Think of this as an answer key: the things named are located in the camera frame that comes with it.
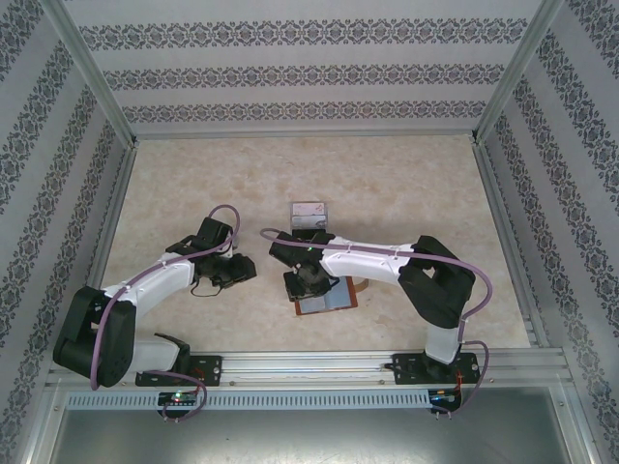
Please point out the brown leather card holder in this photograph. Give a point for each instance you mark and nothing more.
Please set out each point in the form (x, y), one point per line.
(338, 299)

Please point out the white card grey print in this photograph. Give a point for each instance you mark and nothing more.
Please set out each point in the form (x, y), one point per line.
(307, 222)

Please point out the clear acrylic card stand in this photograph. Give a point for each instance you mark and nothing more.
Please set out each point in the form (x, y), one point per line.
(291, 215)

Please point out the white card pink print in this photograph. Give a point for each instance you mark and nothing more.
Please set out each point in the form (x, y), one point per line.
(309, 209)

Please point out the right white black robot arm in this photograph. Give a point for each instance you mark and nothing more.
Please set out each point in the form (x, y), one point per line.
(362, 261)

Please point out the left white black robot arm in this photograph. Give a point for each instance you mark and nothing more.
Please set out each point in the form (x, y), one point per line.
(155, 280)

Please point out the grey metal panel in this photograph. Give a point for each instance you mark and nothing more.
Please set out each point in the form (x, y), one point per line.
(309, 435)

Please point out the aluminium mounting rail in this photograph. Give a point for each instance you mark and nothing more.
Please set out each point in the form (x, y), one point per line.
(309, 367)

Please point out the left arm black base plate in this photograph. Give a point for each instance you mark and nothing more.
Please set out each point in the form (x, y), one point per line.
(210, 367)

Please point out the aluminium table side rail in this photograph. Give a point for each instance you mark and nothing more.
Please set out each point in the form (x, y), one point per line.
(105, 241)
(509, 241)

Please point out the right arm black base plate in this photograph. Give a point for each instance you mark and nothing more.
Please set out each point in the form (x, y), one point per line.
(406, 367)

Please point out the aluminium upright frame post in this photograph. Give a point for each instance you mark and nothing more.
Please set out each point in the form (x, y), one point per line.
(94, 72)
(512, 72)

